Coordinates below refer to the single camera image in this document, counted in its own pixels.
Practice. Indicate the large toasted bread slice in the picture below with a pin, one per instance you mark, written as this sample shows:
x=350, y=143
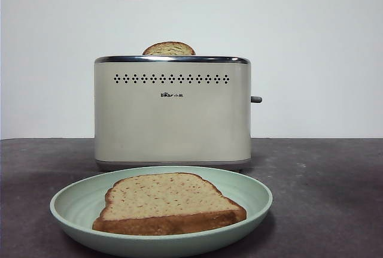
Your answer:
x=167, y=201

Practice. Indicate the pale green round plate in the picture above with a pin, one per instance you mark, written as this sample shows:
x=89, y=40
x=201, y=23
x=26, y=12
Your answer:
x=77, y=210

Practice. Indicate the cream toaster with chrome top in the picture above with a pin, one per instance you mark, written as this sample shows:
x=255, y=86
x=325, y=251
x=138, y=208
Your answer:
x=170, y=120

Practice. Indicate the grey toaster lever knob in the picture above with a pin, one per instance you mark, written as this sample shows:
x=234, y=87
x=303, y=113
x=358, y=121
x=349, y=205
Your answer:
x=256, y=99

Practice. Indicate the small toasted bread slice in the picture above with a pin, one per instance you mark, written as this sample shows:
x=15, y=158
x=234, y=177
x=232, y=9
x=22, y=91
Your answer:
x=169, y=49

